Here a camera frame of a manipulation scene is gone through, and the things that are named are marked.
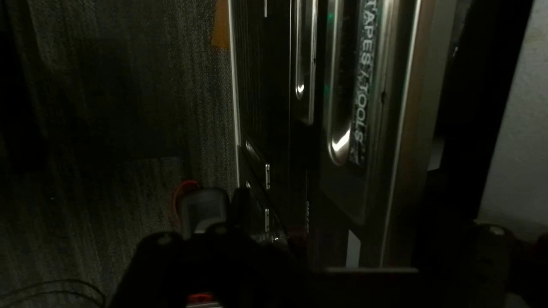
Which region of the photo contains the black drawer chrome handle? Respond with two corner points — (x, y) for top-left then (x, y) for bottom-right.
(284, 0), (321, 190)

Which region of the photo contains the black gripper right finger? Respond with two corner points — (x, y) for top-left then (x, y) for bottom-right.
(417, 196), (518, 308)

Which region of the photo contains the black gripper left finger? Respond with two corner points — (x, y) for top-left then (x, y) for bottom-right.
(107, 187), (253, 308)

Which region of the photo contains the black tool cabinet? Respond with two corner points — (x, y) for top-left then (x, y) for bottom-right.
(227, 0), (458, 276)

